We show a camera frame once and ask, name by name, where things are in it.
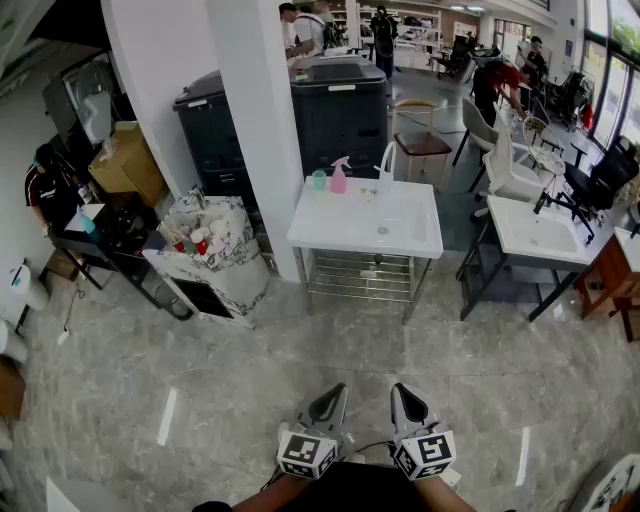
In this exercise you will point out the white curved faucet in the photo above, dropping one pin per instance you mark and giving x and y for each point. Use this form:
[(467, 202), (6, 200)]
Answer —
[(387, 160)]

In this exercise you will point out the white round bin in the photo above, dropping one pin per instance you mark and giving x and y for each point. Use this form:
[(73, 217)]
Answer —
[(25, 290)]

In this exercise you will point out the person's right forearm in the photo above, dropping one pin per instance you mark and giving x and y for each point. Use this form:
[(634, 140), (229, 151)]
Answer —
[(442, 495)]

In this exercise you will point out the white office chair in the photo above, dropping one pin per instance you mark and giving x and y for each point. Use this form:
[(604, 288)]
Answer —
[(510, 170)]

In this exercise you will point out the chrome faucet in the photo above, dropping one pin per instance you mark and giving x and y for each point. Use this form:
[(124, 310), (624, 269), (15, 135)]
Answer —
[(199, 196)]

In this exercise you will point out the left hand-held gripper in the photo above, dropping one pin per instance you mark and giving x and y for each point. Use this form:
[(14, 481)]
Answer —
[(306, 452)]

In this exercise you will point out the person's left forearm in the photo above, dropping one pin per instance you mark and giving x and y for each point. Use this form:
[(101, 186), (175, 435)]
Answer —
[(272, 495)]

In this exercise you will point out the black office chair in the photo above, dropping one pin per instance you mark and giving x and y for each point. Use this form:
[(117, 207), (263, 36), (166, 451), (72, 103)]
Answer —
[(607, 175)]

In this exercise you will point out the red cup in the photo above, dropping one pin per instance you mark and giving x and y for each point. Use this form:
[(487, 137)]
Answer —
[(201, 247)]

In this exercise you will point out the black faucet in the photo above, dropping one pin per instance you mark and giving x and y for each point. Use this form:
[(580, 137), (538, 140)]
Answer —
[(541, 202)]

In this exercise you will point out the grey shell chair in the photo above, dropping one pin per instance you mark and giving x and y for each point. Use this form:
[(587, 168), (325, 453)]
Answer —
[(477, 125)]

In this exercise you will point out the pink spray bottle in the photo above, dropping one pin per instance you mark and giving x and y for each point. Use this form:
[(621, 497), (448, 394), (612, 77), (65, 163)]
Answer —
[(339, 181)]

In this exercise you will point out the metal sink stand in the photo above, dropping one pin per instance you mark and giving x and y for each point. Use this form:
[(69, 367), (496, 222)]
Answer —
[(360, 280)]

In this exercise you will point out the black side table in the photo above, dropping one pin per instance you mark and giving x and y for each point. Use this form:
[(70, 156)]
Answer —
[(115, 250)]

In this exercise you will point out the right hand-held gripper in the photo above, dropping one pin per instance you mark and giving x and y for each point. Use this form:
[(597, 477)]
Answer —
[(425, 452)]

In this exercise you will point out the wooden seat chair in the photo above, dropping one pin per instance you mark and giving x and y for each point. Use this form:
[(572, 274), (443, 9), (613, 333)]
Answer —
[(422, 142)]

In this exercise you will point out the person's black clothing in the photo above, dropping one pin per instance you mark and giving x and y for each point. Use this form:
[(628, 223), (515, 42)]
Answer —
[(355, 490)]

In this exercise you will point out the large dark grey cabinet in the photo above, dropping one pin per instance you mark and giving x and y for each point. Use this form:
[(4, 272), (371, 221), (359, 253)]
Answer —
[(340, 120)]

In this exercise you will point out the white rectangular sink basin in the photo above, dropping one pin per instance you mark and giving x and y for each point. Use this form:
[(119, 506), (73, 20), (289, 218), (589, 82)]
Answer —
[(537, 232)]

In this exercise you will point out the cardboard box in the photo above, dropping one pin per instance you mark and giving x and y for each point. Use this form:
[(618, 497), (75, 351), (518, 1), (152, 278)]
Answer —
[(127, 165)]

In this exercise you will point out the brown wooden cabinet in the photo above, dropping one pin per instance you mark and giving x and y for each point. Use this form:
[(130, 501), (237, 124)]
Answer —
[(607, 280)]

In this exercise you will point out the marble pattern sink cabinet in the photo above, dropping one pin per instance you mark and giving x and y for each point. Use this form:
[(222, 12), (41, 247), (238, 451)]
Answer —
[(227, 280)]

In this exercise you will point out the small dark grey cabinet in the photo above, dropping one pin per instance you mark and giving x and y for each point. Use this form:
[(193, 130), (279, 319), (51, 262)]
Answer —
[(212, 140)]

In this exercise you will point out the black metal sink frame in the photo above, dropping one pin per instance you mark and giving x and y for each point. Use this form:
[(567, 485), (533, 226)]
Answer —
[(482, 285)]

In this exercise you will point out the green cup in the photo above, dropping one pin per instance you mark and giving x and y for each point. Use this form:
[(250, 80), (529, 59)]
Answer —
[(319, 180)]

